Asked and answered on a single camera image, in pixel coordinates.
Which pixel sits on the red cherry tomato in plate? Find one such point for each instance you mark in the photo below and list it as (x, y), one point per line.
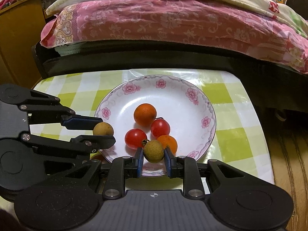
(160, 127)

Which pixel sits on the green checkered tablecloth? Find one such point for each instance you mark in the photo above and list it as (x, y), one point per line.
(239, 141)

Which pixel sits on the dark bed frame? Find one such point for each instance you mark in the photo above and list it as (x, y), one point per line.
(267, 84)

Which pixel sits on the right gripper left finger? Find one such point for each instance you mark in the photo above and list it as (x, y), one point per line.
(118, 171)

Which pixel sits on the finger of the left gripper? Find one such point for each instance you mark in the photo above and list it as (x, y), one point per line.
(81, 142)
(51, 114)

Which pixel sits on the pink floral quilt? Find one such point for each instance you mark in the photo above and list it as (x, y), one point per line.
(207, 23)

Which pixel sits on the orange tangerine in plate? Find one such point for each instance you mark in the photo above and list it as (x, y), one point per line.
(145, 114)

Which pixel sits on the brown longan fruit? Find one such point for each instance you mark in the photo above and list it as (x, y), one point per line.
(103, 129)
(153, 151)

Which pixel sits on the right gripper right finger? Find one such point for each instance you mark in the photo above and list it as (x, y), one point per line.
(185, 168)

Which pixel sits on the red cherry tomato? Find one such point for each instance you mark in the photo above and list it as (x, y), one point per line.
(135, 138)
(160, 127)

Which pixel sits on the dark wooden headboard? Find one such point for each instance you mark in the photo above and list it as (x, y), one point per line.
(299, 6)

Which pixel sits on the small orange tangerine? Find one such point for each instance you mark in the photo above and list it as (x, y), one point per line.
(168, 141)

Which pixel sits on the wooden cabinet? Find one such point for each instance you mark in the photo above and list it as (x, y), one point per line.
(21, 26)

